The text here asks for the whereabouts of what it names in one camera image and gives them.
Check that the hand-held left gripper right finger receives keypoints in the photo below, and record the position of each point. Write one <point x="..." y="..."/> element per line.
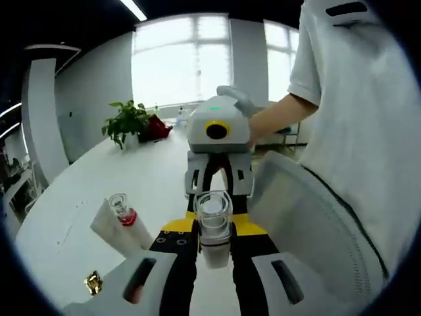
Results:
<point x="250" y="283"/>

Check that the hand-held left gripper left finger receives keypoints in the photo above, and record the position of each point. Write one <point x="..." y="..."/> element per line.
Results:
<point x="177" y="279"/>

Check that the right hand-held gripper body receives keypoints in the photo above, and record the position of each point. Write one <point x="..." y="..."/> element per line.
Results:
<point x="204" y="118"/>

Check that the small skincare bottle clear cap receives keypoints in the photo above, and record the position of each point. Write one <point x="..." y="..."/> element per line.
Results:
<point x="213" y="230"/>

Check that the gold skincare sachet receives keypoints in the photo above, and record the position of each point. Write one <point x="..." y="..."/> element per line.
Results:
<point x="93" y="283"/>

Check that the white skincare squeeze tube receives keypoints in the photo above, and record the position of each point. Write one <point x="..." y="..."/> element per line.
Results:
<point x="105" y="227"/>

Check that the person's right hand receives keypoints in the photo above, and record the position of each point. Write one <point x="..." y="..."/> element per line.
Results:
<point x="257" y="130"/>

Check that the red plant pot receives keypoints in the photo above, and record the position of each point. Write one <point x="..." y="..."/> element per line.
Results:
<point x="156" y="128"/>

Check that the large window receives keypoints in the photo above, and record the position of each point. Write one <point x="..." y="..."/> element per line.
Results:
<point x="171" y="66"/>

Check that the green potted plant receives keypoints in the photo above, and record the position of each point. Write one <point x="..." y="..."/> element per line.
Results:
<point x="126" y="121"/>

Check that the person's white shirt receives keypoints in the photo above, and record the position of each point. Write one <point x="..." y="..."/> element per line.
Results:
<point x="361" y="115"/>

